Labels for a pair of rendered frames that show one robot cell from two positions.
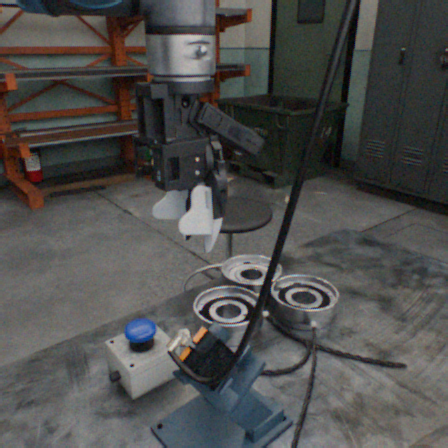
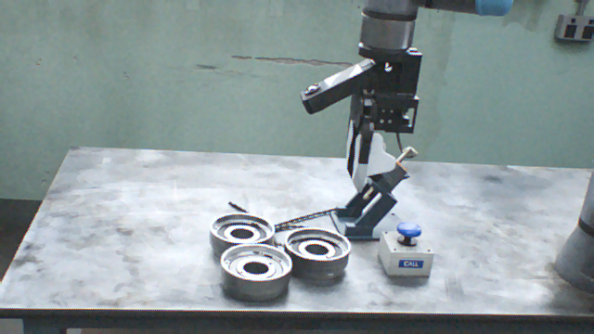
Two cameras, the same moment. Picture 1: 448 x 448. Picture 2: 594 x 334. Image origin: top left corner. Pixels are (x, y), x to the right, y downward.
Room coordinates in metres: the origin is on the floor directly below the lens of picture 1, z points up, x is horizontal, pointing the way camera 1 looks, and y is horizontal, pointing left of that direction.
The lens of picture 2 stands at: (1.39, 0.43, 1.36)
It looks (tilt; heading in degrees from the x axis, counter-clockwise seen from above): 23 degrees down; 210
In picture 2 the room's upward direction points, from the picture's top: 6 degrees clockwise
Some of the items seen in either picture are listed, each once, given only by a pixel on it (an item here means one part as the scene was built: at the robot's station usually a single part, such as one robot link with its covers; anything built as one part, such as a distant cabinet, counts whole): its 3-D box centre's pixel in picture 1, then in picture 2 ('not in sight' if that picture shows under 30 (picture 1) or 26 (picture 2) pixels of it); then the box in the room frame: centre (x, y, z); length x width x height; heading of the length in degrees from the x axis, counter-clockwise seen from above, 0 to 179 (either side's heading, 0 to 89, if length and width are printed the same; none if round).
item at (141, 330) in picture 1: (141, 341); (407, 238); (0.43, 0.11, 0.85); 0.04 x 0.04 x 0.05
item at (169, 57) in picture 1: (183, 58); (385, 32); (0.50, 0.04, 1.18); 0.08 x 0.08 x 0.05
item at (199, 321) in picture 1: (228, 315); (316, 254); (0.53, -0.01, 0.82); 0.10 x 0.10 x 0.04
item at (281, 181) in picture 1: (276, 139); not in sight; (4.02, -0.50, 0.35); 1.04 x 0.74 x 0.70; 38
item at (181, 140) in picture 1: (179, 133); (383, 89); (0.50, 0.05, 1.10); 0.09 x 0.08 x 0.12; 129
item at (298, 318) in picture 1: (303, 301); (241, 238); (0.57, -0.13, 0.82); 0.10 x 0.10 x 0.04
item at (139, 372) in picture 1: (139, 358); (408, 252); (0.43, 0.11, 0.82); 0.08 x 0.07 x 0.05; 128
